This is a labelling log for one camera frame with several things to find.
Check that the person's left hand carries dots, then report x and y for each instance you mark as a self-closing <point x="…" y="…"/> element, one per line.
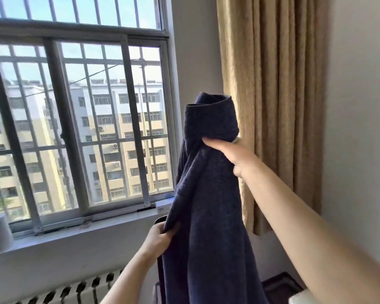
<point x="155" y="243"/>

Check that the person's right hand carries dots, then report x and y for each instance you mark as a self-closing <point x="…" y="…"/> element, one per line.
<point x="232" y="153"/>

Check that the person's left thumb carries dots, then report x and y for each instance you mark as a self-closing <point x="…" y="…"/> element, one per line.
<point x="172" y="230"/>

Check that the person's right thumb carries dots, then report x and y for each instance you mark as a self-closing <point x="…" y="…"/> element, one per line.
<point x="217" y="145"/>

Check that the dark blue towel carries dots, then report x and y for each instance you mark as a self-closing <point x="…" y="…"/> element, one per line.
<point x="209" y="199"/>

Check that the person's right forearm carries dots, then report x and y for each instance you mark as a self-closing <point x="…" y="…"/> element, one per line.
<point x="310" y="237"/>

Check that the person's left forearm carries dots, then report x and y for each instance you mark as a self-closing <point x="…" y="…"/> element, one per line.
<point x="128" y="281"/>

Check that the small white box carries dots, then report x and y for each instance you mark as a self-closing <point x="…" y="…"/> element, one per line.
<point x="164" y="205"/>

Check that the beige curtain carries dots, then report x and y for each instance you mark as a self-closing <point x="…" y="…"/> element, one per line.
<point x="272" y="107"/>

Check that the white radiator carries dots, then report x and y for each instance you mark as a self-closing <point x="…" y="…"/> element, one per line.
<point x="72" y="289"/>

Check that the dark floor mat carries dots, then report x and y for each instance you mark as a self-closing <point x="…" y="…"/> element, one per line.
<point x="281" y="286"/>

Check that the apartment building outside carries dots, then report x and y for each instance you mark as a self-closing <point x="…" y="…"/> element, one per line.
<point x="79" y="139"/>

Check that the white object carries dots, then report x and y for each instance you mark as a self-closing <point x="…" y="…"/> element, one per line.
<point x="299" y="297"/>

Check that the grey sliding window frame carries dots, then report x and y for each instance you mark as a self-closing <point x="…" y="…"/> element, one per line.
<point x="79" y="117"/>

